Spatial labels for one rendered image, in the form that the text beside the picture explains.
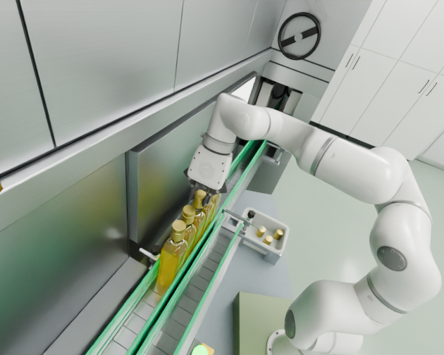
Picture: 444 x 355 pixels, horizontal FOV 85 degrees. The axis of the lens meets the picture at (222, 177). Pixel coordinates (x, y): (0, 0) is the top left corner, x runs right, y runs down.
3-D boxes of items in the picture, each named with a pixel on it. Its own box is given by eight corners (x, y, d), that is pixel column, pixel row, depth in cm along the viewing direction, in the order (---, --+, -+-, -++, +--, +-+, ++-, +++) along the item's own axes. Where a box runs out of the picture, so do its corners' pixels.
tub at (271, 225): (242, 216, 122) (247, 205, 117) (282, 237, 118) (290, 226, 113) (229, 241, 109) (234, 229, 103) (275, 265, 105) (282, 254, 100)
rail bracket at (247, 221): (220, 218, 101) (227, 197, 93) (257, 236, 98) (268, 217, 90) (217, 222, 99) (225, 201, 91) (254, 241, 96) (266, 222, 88)
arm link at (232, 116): (282, 114, 54) (262, 112, 47) (263, 156, 58) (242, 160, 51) (232, 91, 61) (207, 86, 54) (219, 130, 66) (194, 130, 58)
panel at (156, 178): (235, 129, 142) (252, 70, 120) (239, 131, 141) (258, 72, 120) (129, 239, 74) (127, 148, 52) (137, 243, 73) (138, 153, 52)
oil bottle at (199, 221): (183, 241, 89) (192, 202, 75) (196, 248, 88) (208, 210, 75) (175, 253, 85) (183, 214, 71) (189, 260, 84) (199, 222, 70)
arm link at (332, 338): (335, 365, 62) (378, 353, 51) (287, 360, 60) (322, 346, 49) (324, 323, 69) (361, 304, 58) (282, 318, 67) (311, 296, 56)
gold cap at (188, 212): (187, 213, 69) (189, 202, 66) (196, 220, 67) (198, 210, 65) (177, 218, 67) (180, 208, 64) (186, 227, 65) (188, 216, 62)
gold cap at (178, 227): (184, 229, 64) (186, 220, 61) (184, 241, 62) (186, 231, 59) (170, 229, 63) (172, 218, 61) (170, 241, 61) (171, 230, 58)
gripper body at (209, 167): (194, 139, 59) (183, 177, 64) (232, 155, 57) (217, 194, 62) (206, 134, 66) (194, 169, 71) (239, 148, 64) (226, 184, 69)
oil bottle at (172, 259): (166, 267, 80) (173, 228, 67) (181, 275, 79) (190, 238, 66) (156, 281, 76) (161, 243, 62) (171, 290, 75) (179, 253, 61)
